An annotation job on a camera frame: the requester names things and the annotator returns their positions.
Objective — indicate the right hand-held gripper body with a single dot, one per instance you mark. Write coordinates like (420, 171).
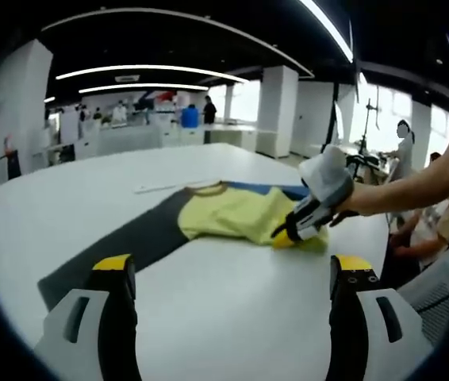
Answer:
(327, 174)

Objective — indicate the yellow colour-block garment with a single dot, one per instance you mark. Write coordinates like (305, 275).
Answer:
(228, 214)

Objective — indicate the blue barrel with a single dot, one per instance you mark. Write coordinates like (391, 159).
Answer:
(190, 117)

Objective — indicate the person's right hand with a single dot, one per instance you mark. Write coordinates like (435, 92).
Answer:
(357, 202)

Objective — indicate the white square pillar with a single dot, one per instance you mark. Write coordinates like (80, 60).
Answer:
(277, 111)
(18, 103)

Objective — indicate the black orange-topped stand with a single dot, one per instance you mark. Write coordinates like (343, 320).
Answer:
(12, 160)

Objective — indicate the black tripod stand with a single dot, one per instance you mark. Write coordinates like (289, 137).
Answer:
(329, 127)

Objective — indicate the white template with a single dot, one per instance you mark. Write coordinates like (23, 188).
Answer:
(157, 187)

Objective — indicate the white mesh chair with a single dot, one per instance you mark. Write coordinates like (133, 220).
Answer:
(432, 297)

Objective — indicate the long curved ceiling light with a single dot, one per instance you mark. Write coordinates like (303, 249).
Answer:
(141, 85)
(149, 68)

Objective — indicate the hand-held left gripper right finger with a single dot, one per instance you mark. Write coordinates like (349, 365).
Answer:
(349, 317)

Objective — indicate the white counter cabinets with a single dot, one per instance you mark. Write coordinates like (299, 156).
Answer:
(137, 139)

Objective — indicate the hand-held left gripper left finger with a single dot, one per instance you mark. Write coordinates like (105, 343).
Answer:
(115, 317)

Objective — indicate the red blue background banner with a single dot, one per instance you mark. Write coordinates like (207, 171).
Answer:
(161, 97)

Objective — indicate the bright ceiling light strip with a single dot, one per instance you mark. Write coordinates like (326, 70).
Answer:
(327, 24)

